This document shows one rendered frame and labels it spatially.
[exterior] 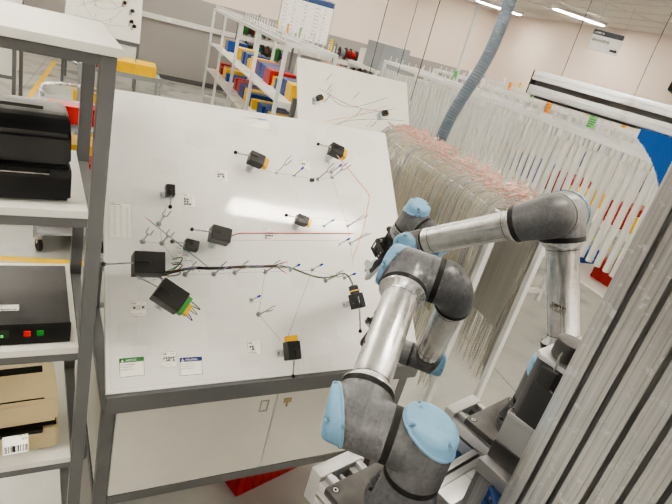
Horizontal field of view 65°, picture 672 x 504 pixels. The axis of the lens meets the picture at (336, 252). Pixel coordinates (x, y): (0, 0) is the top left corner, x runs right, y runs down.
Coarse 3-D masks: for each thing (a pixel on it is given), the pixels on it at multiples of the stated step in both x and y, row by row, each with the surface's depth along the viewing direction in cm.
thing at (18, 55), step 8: (8, 0) 672; (16, 0) 676; (0, 48) 662; (0, 56) 665; (8, 56) 668; (16, 56) 672; (0, 64) 669; (8, 64) 672; (16, 64) 676; (0, 72) 673; (8, 72) 676
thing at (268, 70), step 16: (224, 48) 950; (240, 48) 836; (224, 64) 986; (256, 64) 742; (272, 64) 729; (240, 80) 842; (272, 80) 660; (288, 80) 609; (240, 96) 810; (256, 96) 753; (288, 96) 592; (288, 112) 687
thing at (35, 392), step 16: (0, 368) 159; (16, 368) 159; (32, 368) 161; (48, 368) 164; (0, 384) 154; (16, 384) 155; (32, 384) 157; (48, 384) 159; (0, 400) 151; (16, 400) 153; (32, 400) 155; (48, 400) 157; (0, 416) 150; (16, 416) 152; (32, 416) 155; (48, 416) 157; (0, 432) 150; (16, 432) 152; (32, 432) 154; (48, 432) 157; (0, 448) 152; (32, 448) 157
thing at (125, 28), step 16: (80, 0) 892; (96, 0) 894; (112, 0) 915; (128, 0) 918; (80, 16) 877; (96, 16) 897; (112, 16) 908; (128, 16) 920; (112, 32) 902; (128, 32) 914; (128, 48) 912; (64, 64) 937
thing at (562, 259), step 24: (576, 192) 141; (552, 240) 137; (576, 240) 136; (552, 264) 140; (576, 264) 138; (552, 288) 141; (576, 288) 139; (552, 312) 142; (576, 312) 140; (552, 336) 143; (576, 336) 141
